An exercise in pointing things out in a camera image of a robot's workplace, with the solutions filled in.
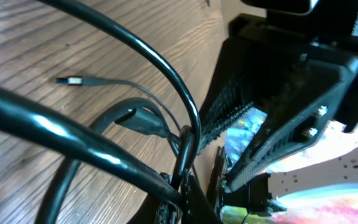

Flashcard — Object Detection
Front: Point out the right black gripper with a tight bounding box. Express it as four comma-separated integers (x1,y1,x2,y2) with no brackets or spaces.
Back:
228,12,358,61

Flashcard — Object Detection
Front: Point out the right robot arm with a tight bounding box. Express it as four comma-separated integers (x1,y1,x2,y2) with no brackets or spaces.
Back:
200,14,358,212

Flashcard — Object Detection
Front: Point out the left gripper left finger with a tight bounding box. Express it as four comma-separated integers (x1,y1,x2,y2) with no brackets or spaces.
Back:
154,172,181,224

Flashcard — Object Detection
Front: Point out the black cables bundle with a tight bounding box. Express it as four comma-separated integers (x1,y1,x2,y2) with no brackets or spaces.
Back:
0,0,203,224

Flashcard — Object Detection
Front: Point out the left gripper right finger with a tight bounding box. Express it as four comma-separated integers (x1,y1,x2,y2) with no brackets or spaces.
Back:
180,172,223,224

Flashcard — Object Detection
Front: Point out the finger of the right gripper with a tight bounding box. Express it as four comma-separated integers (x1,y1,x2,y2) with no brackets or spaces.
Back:
198,37,256,154
225,57,358,192

